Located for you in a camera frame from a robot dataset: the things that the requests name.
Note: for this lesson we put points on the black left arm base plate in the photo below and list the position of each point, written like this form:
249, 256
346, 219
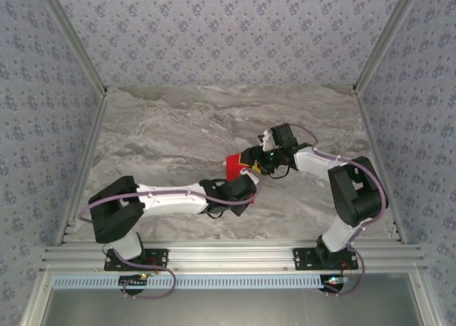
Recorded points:
156, 262

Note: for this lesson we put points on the black controller board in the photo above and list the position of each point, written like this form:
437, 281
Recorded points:
333, 280
132, 280

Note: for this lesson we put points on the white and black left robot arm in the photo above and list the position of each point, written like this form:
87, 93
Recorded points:
114, 215

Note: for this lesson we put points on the grey metal panel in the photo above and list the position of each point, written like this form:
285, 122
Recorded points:
231, 310

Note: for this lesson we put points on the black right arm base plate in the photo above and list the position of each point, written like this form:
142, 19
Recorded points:
303, 260

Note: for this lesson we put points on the black right controller board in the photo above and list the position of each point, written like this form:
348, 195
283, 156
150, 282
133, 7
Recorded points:
333, 280

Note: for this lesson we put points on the red cloth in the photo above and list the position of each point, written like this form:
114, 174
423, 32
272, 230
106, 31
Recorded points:
233, 167

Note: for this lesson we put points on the aluminium frame post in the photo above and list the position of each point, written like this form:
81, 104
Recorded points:
388, 37
71, 37

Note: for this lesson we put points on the aluminium mounting beam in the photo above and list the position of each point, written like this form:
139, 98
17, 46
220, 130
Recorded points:
231, 256

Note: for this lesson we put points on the aluminium side rail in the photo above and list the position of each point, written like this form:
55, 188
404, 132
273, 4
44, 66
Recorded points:
373, 144
90, 144

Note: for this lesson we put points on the black left controller board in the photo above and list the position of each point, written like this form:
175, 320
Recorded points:
132, 280

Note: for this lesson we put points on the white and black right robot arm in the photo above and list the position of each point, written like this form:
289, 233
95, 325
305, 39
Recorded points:
356, 194

